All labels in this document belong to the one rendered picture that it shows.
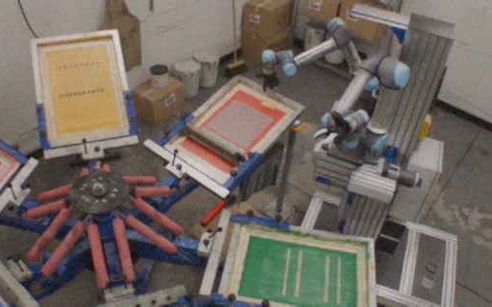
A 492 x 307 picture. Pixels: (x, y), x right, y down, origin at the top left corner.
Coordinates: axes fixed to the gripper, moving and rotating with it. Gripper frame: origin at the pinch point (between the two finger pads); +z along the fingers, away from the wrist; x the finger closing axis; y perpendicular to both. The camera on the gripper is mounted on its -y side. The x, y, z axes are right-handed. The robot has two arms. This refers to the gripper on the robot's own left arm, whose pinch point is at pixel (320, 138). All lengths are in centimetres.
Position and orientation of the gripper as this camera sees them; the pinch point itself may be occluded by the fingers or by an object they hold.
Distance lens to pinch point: 203.1
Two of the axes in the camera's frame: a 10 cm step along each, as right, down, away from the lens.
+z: -7.2, 4.0, -5.7
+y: 0.2, 8.3, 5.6
